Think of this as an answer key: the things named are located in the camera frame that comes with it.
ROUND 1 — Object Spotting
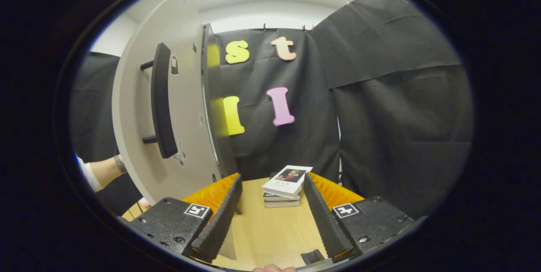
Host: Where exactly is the beige cabinet door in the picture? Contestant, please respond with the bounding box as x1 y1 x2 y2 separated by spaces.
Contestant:
112 0 237 209

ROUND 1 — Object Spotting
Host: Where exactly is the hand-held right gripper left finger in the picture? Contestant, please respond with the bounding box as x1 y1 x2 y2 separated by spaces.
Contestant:
127 173 243 264

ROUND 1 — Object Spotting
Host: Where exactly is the black door handle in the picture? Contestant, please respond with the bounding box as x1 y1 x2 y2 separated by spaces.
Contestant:
141 43 178 159

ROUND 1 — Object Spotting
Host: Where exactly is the black backdrop cloth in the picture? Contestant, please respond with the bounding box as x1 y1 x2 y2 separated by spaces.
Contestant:
70 0 474 222

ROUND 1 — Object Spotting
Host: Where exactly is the white portrait cover book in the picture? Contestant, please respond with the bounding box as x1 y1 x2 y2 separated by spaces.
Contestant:
262 165 313 199

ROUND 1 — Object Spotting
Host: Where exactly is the grey cover book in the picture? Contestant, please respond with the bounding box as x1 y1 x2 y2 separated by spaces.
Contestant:
265 199 301 208

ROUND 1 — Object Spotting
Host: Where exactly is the dark cover book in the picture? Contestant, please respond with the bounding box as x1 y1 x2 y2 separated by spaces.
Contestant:
264 193 301 202

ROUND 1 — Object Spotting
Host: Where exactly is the white shirt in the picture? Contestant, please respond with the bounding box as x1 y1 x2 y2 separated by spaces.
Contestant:
76 157 104 192

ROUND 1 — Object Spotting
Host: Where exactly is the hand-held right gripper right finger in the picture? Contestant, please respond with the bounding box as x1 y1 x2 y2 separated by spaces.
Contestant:
303 173 417 264

